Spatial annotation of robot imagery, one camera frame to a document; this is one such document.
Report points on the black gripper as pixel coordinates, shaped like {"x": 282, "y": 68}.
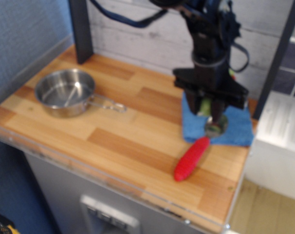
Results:
{"x": 210, "y": 82}

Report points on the green plush peppers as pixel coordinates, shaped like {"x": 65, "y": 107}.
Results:
{"x": 205, "y": 107}

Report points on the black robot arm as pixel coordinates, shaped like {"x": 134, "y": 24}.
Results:
{"x": 213, "y": 29}

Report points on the blue cloth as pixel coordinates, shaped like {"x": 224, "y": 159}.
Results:
{"x": 239, "y": 131}

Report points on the white ridged appliance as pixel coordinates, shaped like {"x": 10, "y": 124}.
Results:
{"x": 271, "y": 163}

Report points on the clear acrylic edge guard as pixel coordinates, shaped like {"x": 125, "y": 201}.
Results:
{"x": 139, "y": 160}

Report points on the small steel pot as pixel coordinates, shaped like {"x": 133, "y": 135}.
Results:
{"x": 70, "y": 92}

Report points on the silver dispenser panel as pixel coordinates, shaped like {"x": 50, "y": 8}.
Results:
{"x": 101, "y": 218}

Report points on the red handled metal spoon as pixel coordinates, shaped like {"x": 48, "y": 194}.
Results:
{"x": 188, "y": 162}

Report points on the dark grey right post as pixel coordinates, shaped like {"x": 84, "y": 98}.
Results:
{"x": 276, "y": 62}

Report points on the dark grey post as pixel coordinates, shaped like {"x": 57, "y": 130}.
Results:
{"x": 81, "y": 30}
{"x": 276, "y": 62}

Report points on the dark grey left post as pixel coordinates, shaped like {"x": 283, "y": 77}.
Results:
{"x": 81, "y": 30}

